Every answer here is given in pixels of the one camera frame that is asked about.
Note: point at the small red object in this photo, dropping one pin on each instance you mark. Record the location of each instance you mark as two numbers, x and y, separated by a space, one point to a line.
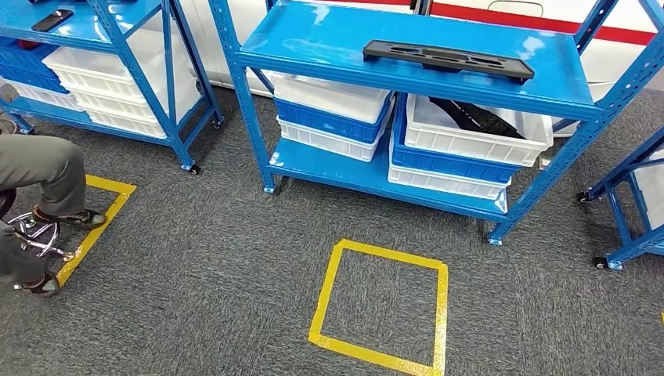
28 45

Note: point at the chrome base stool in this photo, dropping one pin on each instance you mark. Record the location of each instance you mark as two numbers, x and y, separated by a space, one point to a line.
36 233

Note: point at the black barrier post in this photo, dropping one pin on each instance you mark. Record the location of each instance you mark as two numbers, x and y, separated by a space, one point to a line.
421 6

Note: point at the silver floor outlet plate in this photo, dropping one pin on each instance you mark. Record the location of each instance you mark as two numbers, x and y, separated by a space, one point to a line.
544 163

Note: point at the black plastic parts pile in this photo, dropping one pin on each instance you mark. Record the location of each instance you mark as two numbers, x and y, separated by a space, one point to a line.
477 119

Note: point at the black smartphone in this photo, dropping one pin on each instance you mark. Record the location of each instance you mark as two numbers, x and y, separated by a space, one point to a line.
52 20

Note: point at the person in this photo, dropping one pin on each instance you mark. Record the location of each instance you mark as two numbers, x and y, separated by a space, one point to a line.
41 166

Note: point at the blue steel shelf rack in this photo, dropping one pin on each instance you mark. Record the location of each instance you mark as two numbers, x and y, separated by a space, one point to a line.
617 259
311 41
103 20

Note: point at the black plastic panel part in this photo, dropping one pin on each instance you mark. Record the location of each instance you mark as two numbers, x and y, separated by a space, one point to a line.
446 57

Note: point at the yellow floor tape square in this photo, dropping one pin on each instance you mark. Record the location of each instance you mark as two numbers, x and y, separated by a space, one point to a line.
441 322

